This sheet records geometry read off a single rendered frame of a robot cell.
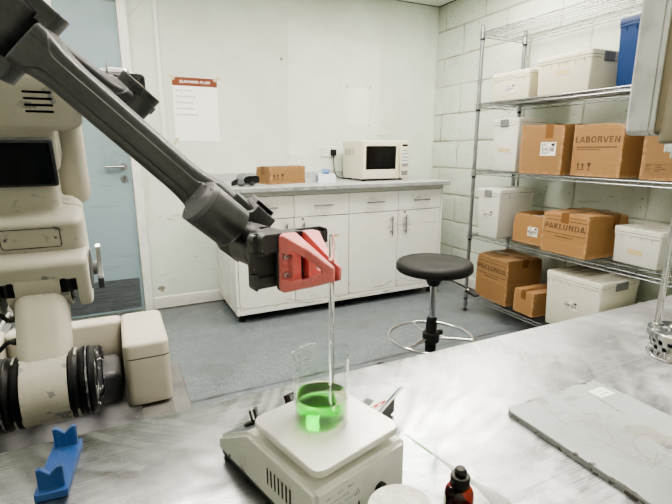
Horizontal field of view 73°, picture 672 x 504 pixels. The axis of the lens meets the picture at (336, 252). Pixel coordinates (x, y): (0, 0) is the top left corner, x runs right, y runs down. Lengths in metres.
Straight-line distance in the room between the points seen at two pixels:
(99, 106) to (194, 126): 2.77
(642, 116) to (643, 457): 0.41
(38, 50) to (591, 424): 0.87
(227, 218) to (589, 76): 2.41
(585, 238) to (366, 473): 2.31
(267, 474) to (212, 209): 0.30
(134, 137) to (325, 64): 3.18
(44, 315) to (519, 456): 1.06
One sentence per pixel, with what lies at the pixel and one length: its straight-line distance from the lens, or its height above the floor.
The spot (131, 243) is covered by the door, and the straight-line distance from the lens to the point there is 3.43.
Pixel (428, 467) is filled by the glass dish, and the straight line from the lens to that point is 0.61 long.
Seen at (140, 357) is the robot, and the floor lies 0.53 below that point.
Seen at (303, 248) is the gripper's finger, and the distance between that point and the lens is 0.48.
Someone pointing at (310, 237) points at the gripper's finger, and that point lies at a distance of 0.50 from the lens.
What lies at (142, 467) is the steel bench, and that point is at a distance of 0.67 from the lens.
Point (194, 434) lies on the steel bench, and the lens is 0.70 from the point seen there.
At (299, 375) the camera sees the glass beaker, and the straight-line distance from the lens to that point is 0.49.
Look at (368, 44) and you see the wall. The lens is 3.98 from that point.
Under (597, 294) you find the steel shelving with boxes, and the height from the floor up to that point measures 0.40.
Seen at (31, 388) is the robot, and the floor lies 0.61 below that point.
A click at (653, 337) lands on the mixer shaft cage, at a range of 0.67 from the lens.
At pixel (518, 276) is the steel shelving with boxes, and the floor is 0.33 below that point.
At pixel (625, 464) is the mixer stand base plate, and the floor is 0.76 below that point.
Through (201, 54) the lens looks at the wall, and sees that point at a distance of 3.50.
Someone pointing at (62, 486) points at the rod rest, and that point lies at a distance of 0.66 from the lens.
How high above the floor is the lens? 1.13
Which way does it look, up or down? 13 degrees down
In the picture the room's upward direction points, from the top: straight up
